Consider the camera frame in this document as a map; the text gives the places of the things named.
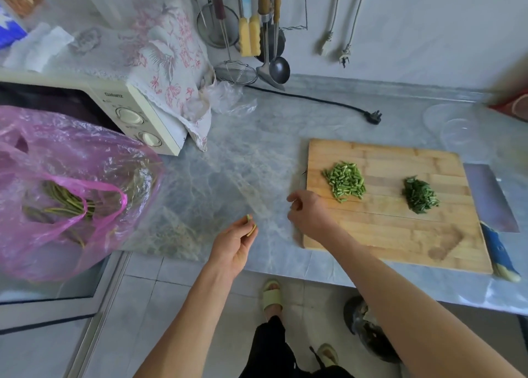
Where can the floral lace cloth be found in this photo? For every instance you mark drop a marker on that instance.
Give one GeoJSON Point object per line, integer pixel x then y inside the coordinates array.
{"type": "Point", "coordinates": [169, 56]}

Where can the person's right hand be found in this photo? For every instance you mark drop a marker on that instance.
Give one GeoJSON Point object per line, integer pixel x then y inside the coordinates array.
{"type": "Point", "coordinates": [313, 219]}

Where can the red container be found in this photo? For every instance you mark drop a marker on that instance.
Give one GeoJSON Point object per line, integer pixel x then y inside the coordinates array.
{"type": "Point", "coordinates": [511, 105]}

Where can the pink plastic bag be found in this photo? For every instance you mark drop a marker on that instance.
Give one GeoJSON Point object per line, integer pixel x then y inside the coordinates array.
{"type": "Point", "coordinates": [49, 150]}

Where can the yellow sponge brush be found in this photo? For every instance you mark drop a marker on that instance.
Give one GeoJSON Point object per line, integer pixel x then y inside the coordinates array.
{"type": "Point", "coordinates": [244, 35]}
{"type": "Point", "coordinates": [255, 35]}

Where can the white paper towel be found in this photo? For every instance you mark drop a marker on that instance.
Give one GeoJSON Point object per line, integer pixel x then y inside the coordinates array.
{"type": "Point", "coordinates": [37, 45]}

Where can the person's left hand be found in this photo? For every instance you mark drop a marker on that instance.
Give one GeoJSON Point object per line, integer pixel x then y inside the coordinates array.
{"type": "Point", "coordinates": [229, 249]}

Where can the blue packet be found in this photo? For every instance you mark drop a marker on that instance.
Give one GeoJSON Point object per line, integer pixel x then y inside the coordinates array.
{"type": "Point", "coordinates": [9, 29]}

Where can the pile of chopped dark-green leaves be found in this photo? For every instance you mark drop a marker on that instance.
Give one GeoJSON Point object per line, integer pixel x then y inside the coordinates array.
{"type": "Point", "coordinates": [420, 195]}

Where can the person's right forearm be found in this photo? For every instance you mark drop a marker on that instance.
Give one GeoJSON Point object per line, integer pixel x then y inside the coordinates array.
{"type": "Point", "coordinates": [404, 307]}

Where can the pale green slipper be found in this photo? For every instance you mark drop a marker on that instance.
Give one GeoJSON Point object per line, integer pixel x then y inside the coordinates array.
{"type": "Point", "coordinates": [328, 353]}
{"type": "Point", "coordinates": [272, 296]}

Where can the round metal strainer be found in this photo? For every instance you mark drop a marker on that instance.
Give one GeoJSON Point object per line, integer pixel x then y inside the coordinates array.
{"type": "Point", "coordinates": [212, 29]}

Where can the pile of chopped light-green stems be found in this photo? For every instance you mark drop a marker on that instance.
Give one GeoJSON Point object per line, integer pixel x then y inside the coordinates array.
{"type": "Point", "coordinates": [345, 181]}

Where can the bundle of green vegetable stems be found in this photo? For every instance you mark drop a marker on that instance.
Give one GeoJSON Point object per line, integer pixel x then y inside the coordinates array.
{"type": "Point", "coordinates": [68, 206]}

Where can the white glass-door cabinet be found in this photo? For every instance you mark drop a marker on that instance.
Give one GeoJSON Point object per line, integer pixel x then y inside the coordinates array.
{"type": "Point", "coordinates": [49, 307]}

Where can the clear plastic bowl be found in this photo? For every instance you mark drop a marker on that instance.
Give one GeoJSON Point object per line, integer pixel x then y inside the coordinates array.
{"type": "Point", "coordinates": [458, 130]}

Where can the cream microwave oven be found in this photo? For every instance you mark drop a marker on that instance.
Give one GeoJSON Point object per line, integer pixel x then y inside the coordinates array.
{"type": "Point", "coordinates": [136, 120]}

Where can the person's left forearm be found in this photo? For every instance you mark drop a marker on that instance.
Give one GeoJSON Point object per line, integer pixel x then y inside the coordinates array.
{"type": "Point", "coordinates": [189, 328]}

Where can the clear crumpled plastic bag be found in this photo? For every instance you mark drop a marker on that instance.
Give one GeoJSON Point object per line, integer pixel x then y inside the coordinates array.
{"type": "Point", "coordinates": [225, 97]}

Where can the person's black trousers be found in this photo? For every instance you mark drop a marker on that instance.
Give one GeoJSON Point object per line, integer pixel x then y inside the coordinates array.
{"type": "Point", "coordinates": [268, 353]}

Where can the wooden cutting board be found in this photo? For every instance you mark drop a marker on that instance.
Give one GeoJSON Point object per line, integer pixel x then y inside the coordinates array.
{"type": "Point", "coordinates": [396, 233]}

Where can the person's right thumb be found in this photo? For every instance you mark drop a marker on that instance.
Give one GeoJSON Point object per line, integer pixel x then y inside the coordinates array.
{"type": "Point", "coordinates": [298, 198]}

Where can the black pot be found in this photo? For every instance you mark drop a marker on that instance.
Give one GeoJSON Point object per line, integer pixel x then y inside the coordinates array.
{"type": "Point", "coordinates": [369, 332]}

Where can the small green stem piece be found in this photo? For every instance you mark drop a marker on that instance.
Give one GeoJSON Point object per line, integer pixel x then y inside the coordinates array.
{"type": "Point", "coordinates": [250, 225]}

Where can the person's left thumb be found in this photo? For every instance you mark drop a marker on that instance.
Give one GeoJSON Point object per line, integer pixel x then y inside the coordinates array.
{"type": "Point", "coordinates": [248, 241]}

